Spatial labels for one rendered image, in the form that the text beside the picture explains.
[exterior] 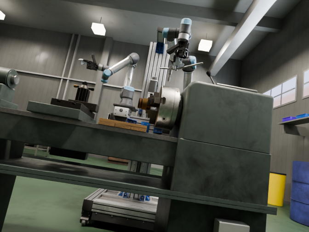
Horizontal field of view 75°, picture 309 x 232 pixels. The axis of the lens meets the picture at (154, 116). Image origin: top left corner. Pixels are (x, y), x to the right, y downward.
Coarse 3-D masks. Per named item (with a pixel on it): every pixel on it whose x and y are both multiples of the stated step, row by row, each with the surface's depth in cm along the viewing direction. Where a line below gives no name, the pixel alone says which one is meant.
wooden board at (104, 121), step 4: (100, 120) 124; (104, 120) 124; (108, 120) 124; (112, 120) 125; (104, 124) 124; (108, 124) 124; (112, 124) 124; (116, 124) 125; (120, 124) 125; (124, 124) 125; (128, 124) 125; (132, 124) 126; (136, 124) 126; (128, 128) 125; (132, 128) 125; (136, 128) 125; (140, 128) 126; (144, 128) 126
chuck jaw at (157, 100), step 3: (153, 99) 139; (156, 99) 134; (159, 99) 134; (162, 99) 133; (165, 99) 133; (150, 102) 141; (153, 102) 138; (156, 102) 134; (159, 102) 134; (162, 102) 133; (147, 105) 143; (150, 105) 142; (153, 105) 140; (156, 105) 139
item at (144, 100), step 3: (141, 99) 144; (144, 99) 144; (147, 99) 143; (138, 102) 143; (141, 102) 143; (144, 102) 143; (147, 102) 142; (138, 105) 143; (141, 105) 143; (144, 105) 143; (141, 108) 144; (144, 108) 144; (147, 108) 146
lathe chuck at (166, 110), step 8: (160, 88) 150; (168, 88) 139; (160, 96) 138; (168, 96) 134; (160, 104) 132; (168, 104) 132; (160, 112) 132; (168, 112) 133; (160, 120) 135; (168, 120) 135; (160, 128) 145
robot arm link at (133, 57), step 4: (128, 56) 220; (132, 56) 220; (136, 56) 223; (124, 60) 218; (128, 60) 219; (132, 60) 220; (136, 60) 225; (116, 64) 215; (120, 64) 215; (124, 64) 217; (128, 64) 222; (112, 68) 212; (116, 68) 213; (120, 68) 216; (104, 72) 207; (108, 72) 208; (112, 72) 212; (104, 76) 210; (108, 76) 210
